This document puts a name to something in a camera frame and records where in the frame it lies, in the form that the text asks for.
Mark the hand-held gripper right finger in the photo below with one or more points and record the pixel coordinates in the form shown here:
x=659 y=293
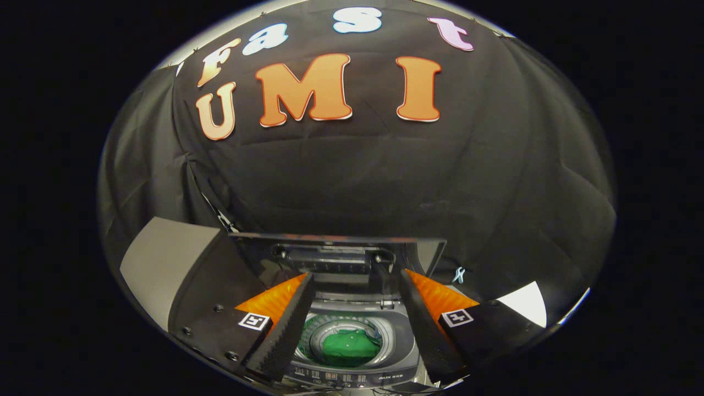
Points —
x=432 y=335

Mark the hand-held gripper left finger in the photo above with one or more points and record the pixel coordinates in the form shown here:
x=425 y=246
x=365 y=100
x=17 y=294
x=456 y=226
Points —
x=280 y=338

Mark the green polo shirt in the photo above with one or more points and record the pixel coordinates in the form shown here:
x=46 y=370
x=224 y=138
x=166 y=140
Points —
x=349 y=349

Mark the light blue clip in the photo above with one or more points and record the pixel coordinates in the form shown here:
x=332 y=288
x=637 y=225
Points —
x=458 y=275

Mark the grey topped black stand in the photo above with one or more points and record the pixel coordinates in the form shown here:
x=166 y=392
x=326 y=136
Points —
x=165 y=258

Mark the black backdrop cloth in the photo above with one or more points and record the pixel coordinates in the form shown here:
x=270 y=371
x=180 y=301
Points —
x=495 y=165

